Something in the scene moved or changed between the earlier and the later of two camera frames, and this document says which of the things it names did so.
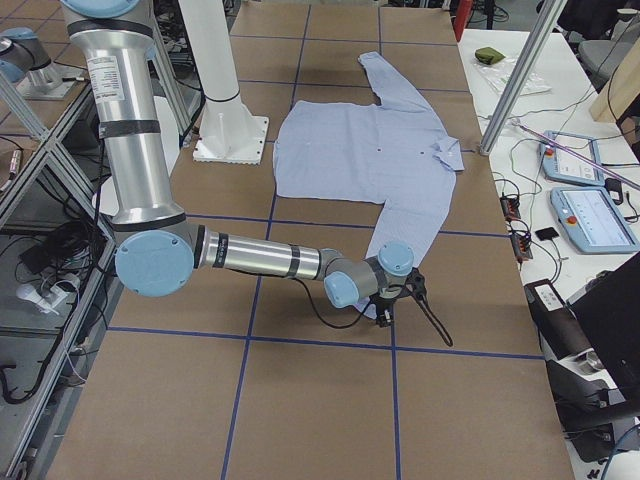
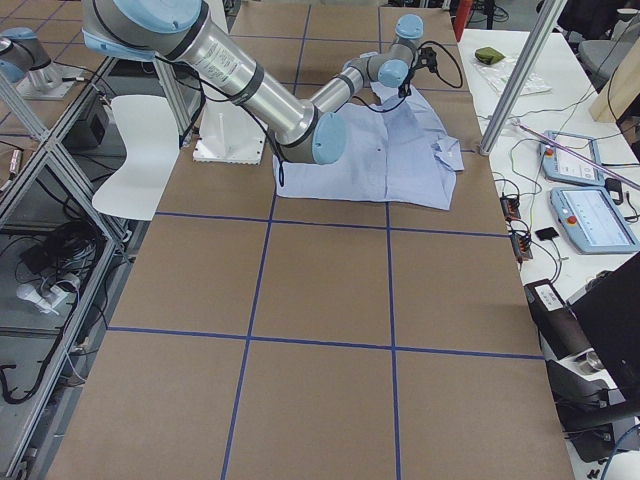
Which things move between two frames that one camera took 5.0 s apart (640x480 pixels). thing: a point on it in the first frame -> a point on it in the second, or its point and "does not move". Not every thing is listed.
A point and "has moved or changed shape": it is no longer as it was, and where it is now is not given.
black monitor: (608, 310) does not move
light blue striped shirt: (390, 150) has moved or changed shape
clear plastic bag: (498, 74) does not move
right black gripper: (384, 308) -> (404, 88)
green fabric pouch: (488, 55) does not move
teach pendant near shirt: (558, 164) does not move
